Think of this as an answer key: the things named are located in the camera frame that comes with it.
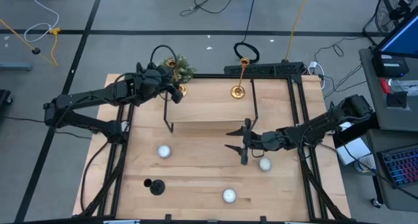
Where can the wooden shelf riser black legs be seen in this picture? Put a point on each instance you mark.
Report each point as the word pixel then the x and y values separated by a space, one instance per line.
pixel 209 103

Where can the gold candlestick holder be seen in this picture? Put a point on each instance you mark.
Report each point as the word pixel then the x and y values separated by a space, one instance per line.
pixel 183 90
pixel 237 92

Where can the black metal table frame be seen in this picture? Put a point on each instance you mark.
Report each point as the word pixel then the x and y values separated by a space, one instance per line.
pixel 212 76

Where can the black standing fan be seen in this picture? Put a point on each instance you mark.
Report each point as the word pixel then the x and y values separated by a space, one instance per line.
pixel 396 11

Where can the small black floor puck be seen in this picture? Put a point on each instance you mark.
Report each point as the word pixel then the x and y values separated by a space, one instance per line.
pixel 36 50

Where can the rainbow backlit keyboard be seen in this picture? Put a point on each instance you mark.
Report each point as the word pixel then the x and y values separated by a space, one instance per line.
pixel 403 166

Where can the green potted plant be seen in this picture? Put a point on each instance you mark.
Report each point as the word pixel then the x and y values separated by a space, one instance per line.
pixel 186 70

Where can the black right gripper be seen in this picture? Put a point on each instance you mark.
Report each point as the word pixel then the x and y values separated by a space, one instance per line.
pixel 264 141

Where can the grey furniture foot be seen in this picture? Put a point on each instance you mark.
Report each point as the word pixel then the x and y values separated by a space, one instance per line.
pixel 14 66

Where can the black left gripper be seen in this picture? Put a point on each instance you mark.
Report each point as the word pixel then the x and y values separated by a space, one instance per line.
pixel 156 80

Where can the black candlestick holder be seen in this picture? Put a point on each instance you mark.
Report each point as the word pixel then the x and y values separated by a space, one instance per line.
pixel 157 187

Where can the small black box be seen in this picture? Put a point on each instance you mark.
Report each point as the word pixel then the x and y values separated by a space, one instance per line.
pixel 396 100

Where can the grey side desk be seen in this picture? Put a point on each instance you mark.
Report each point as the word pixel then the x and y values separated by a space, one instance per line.
pixel 392 119

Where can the black chair base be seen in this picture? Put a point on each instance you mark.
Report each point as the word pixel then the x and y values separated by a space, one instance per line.
pixel 4 97

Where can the white power adapter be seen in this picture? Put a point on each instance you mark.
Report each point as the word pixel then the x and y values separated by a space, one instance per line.
pixel 314 66

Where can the computer monitor blue screen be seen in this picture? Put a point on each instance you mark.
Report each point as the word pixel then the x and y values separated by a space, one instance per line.
pixel 403 39

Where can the black desktop device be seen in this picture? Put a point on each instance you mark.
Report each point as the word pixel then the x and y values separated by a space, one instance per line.
pixel 390 65

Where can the red object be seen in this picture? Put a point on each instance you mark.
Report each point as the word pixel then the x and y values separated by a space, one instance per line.
pixel 385 86

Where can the white box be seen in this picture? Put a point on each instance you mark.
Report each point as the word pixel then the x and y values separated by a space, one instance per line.
pixel 354 153

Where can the white tealight candle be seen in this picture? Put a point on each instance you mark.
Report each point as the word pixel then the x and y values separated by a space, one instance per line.
pixel 229 195
pixel 266 165
pixel 164 151

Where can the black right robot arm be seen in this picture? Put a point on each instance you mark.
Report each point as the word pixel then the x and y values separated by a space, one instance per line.
pixel 320 125

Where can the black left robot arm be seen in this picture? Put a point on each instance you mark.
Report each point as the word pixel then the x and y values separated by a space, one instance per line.
pixel 98 95

